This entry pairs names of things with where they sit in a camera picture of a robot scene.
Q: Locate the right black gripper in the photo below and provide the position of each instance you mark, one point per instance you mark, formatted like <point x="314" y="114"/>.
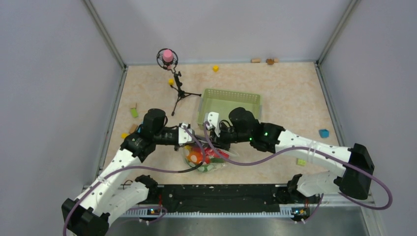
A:
<point x="219" y="141"/>

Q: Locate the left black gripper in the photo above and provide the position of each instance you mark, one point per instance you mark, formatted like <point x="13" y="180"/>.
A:
<point x="177" y="127"/>

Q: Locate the red orange toy pepper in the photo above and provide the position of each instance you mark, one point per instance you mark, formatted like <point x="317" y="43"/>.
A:
<point x="193" y="155"/>

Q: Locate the clear zip top bag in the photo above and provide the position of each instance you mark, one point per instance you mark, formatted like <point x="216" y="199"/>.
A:
<point x="205" y="159"/>

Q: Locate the green toy cabbage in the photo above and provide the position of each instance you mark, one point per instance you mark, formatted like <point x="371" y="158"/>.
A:
<point x="214" y="164"/>

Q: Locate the red toy chili pepper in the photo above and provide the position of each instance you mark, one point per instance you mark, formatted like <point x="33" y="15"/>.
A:
<point x="215" y="153"/>

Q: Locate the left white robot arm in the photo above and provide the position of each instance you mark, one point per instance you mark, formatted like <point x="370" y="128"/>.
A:
<point x="95" y="209"/>

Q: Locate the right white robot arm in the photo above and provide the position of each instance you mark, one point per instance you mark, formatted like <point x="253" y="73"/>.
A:
<point x="348" y="169"/>

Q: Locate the brown wooden block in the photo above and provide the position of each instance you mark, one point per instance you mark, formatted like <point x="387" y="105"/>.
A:
<point x="133" y="128"/>

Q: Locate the green wooden block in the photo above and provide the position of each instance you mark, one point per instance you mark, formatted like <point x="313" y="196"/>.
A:
<point x="134" y="112"/>

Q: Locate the light green plastic basket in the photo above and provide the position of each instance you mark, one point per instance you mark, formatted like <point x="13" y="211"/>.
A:
<point x="223" y="101"/>

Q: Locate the pink microphone on tripod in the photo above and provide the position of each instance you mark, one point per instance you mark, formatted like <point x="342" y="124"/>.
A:
<point x="168" y="60"/>

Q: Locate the small light green block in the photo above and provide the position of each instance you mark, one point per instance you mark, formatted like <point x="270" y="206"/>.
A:
<point x="301" y="162"/>

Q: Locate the blue toy block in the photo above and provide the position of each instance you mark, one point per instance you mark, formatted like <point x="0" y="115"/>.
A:
<point x="324" y="133"/>

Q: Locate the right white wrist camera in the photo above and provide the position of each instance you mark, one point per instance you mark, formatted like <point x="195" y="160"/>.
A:
<point x="212" y="122"/>

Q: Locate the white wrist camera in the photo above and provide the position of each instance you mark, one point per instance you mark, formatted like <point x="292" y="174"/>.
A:
<point x="212" y="122"/>
<point x="185" y="133"/>

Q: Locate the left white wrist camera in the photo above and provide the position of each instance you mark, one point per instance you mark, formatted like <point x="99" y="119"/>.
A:
<point x="185" y="133"/>

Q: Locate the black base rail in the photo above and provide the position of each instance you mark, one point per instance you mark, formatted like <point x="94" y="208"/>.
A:
<point x="224" y="198"/>

